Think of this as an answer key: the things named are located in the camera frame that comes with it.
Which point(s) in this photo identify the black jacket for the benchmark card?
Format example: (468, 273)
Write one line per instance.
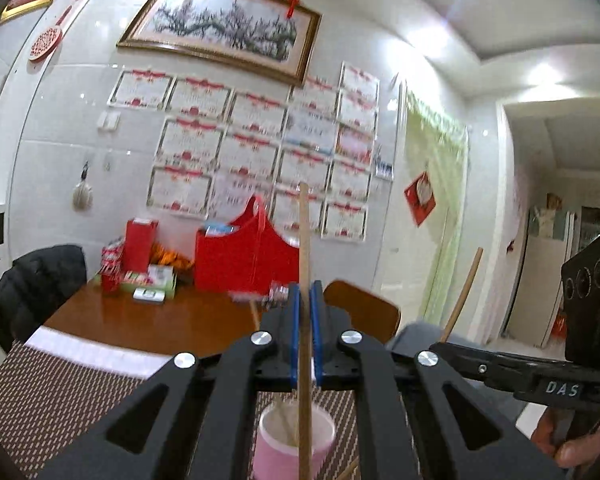
(35, 290)

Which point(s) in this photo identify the white table cover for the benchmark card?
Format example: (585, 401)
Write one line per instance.
(95, 352)

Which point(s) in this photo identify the pink cup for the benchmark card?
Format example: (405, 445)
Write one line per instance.
(280, 462)

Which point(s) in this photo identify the red diamond wall decoration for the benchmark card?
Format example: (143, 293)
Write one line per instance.
(421, 199)

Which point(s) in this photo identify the group of wall certificates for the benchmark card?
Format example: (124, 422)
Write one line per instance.
(240, 150)

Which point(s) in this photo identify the orange snack bag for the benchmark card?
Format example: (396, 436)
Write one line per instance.
(172, 259)

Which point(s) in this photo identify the red box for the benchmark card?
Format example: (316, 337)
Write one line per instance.
(141, 245)

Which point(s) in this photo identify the dark foil packet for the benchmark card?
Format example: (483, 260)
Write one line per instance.
(277, 292)

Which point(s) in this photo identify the red fan wall decoration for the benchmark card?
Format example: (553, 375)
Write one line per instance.
(47, 42)

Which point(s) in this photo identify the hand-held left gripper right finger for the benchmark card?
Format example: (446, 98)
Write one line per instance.
(316, 340)

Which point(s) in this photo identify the small white box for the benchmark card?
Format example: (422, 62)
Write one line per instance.
(149, 295)

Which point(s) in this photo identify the light green curtain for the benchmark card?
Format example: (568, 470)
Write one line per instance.
(437, 185)

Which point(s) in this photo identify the hanging round brush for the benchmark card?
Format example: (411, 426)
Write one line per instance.
(82, 192)

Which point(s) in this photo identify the green box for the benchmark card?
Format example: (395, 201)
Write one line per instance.
(155, 277)

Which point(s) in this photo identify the white wall switch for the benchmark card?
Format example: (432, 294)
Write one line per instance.
(108, 121)

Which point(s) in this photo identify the person's right hand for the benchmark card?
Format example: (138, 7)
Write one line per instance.
(572, 457)

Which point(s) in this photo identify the white refrigerator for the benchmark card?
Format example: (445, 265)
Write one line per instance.
(537, 280)

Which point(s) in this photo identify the framed tree painting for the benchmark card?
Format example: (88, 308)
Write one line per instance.
(220, 27)

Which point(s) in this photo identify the wooden chair back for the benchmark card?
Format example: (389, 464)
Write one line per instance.
(365, 305)

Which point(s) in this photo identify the red gift bag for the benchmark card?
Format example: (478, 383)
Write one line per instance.
(240, 260)

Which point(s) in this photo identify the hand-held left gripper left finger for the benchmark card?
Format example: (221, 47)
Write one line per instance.
(294, 340)

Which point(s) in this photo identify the grey garment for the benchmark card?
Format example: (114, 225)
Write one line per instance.
(415, 335)

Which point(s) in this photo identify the red can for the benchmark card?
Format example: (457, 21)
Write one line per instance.
(112, 265)

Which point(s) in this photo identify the brown dotted tablecloth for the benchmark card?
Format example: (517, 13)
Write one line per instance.
(55, 400)

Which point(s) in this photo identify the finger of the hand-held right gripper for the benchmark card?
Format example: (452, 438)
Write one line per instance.
(480, 367)

